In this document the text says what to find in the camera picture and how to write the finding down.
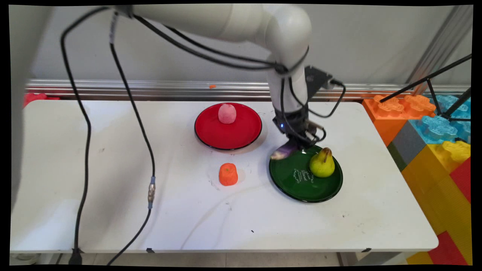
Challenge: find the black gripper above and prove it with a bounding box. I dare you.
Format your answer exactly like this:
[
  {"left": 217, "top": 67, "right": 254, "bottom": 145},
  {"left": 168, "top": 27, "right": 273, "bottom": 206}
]
[{"left": 273, "top": 107, "right": 326, "bottom": 152}]

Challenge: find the purple toy eggplant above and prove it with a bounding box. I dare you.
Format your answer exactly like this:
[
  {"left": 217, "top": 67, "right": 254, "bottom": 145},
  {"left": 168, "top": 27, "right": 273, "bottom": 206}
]
[{"left": 270, "top": 141, "right": 302, "bottom": 161}]

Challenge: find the yellow-green toy pear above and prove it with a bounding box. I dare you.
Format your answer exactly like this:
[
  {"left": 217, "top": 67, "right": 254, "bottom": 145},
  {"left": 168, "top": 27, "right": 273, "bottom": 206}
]
[{"left": 310, "top": 147, "right": 336, "bottom": 178}]

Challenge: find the dark green plate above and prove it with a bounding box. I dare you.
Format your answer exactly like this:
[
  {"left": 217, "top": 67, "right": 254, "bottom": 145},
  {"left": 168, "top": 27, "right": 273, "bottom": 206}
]
[{"left": 268, "top": 145, "right": 343, "bottom": 204}]

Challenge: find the red plate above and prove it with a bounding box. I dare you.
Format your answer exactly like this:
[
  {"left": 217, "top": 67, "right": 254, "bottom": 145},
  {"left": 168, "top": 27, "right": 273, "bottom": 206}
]
[{"left": 194, "top": 102, "right": 263, "bottom": 151}]

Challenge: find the orange toy fruit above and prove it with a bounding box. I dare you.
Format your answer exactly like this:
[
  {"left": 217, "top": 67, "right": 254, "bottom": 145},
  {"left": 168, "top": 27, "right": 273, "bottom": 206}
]
[{"left": 219, "top": 163, "right": 239, "bottom": 186}]

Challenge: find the pink toy peach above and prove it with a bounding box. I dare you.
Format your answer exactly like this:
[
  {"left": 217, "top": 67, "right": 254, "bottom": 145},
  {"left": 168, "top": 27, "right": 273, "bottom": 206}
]
[{"left": 218, "top": 104, "right": 237, "bottom": 124}]

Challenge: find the large orange toy block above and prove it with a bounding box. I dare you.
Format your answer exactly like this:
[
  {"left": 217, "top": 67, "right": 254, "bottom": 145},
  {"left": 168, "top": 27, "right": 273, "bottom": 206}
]
[{"left": 362, "top": 94, "right": 437, "bottom": 147}]

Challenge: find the large grey toy block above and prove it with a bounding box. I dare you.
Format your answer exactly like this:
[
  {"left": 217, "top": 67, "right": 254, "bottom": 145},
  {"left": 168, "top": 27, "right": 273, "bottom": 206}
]
[{"left": 387, "top": 120, "right": 428, "bottom": 172}]

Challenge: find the large blue toy block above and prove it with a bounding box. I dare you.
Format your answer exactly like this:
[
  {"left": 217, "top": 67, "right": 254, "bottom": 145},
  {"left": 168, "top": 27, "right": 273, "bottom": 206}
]
[{"left": 408, "top": 95, "right": 471, "bottom": 146}]

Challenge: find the large yellow toy block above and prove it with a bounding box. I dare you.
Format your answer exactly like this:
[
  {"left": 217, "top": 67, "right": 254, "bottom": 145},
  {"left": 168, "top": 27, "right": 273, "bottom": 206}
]
[{"left": 401, "top": 141, "right": 472, "bottom": 265}]

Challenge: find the black tripod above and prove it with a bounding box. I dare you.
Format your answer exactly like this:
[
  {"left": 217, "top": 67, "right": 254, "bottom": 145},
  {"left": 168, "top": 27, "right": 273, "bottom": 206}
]
[{"left": 379, "top": 54, "right": 472, "bottom": 123}]

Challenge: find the large red toy block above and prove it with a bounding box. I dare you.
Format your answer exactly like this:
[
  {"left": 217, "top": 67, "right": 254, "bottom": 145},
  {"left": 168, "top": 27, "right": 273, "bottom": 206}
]
[
  {"left": 23, "top": 93, "right": 61, "bottom": 108},
  {"left": 427, "top": 231, "right": 470, "bottom": 266},
  {"left": 448, "top": 157, "right": 471, "bottom": 204}
]

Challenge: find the slanted aluminium profile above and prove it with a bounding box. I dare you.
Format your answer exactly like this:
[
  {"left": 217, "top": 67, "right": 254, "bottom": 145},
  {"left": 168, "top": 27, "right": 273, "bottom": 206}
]
[{"left": 405, "top": 5, "right": 473, "bottom": 95}]

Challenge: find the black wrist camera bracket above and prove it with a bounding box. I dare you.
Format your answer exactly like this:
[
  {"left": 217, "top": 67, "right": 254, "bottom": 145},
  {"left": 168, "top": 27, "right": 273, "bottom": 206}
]
[{"left": 304, "top": 65, "right": 336, "bottom": 101}]

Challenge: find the horizontal aluminium rail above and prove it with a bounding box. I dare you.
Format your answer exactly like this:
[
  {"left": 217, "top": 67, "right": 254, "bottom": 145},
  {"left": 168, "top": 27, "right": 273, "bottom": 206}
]
[{"left": 25, "top": 79, "right": 471, "bottom": 102}]

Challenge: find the black cable with metal connector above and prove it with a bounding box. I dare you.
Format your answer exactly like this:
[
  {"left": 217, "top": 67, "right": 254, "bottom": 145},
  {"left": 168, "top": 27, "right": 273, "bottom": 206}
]
[{"left": 107, "top": 11, "right": 328, "bottom": 266}]

